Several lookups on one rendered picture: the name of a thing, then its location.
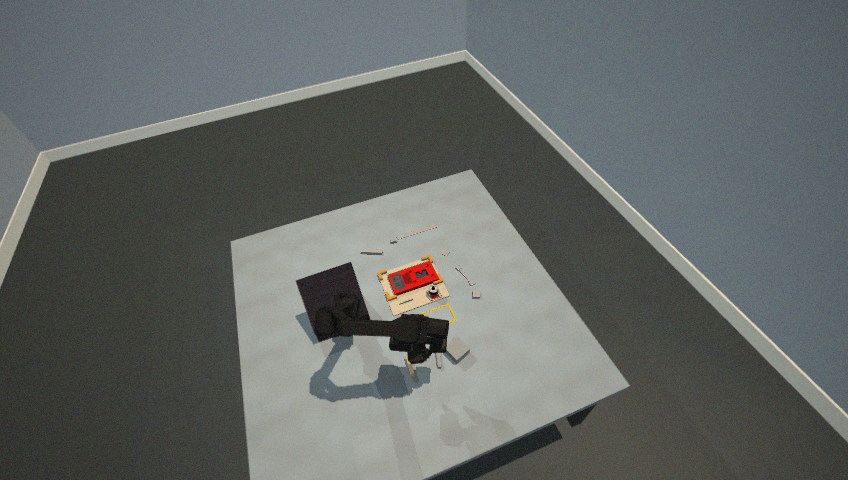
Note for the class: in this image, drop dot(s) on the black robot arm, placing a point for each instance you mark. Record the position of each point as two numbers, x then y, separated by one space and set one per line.
412 329

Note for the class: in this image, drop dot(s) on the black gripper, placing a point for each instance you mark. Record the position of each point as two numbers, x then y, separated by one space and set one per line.
437 345

